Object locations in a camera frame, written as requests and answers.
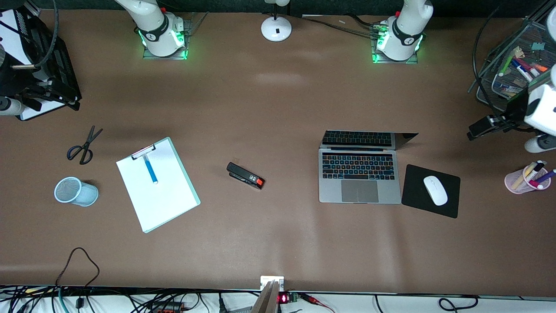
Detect silver laptop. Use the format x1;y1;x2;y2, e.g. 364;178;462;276
318;130;419;204

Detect blue and white marker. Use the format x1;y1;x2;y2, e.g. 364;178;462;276
511;60;534;83

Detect red and white marker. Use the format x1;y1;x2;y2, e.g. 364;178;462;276
518;58;540;78

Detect green marker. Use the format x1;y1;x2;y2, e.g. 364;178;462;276
499;48;516;77

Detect white marker with black cap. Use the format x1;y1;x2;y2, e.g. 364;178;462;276
526;160;547;181

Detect purple marker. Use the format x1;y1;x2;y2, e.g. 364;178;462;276
537;169;556;189

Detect black stacked paper tray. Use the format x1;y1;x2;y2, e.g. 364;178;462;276
0;9;82;121

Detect black scissors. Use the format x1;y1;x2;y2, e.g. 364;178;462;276
66;126;104;165

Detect beige pen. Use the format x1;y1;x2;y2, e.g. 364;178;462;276
512;163;536;190

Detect pink pen cup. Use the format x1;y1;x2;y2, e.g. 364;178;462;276
504;164;551;195

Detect white computer mouse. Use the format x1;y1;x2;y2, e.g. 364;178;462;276
424;175;448;206

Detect black mouse pad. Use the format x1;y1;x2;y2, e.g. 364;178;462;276
401;164;461;219

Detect blue mesh pen cup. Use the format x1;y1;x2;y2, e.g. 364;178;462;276
54;176;99;207

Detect white clipboard with paper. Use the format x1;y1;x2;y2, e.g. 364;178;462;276
116;137;201;234

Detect black stapler with red tip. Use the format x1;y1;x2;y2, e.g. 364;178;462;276
226;162;265;190

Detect white round lamp base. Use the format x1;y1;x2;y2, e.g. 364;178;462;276
261;0;292;43

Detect black wire mesh tray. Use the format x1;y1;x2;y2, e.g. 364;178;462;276
468;17;556;113

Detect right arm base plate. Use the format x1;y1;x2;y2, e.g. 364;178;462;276
142;20;192;60

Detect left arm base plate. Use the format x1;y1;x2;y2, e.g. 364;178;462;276
371;24;420;65

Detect black looped cable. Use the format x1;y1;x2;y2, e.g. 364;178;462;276
56;247;101;288

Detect black cables behind table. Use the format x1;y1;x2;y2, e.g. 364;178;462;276
302;13;385;37

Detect black cable bundle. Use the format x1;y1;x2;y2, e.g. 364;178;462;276
0;285;252;313

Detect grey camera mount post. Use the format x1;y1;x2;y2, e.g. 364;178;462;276
251;280;281;313

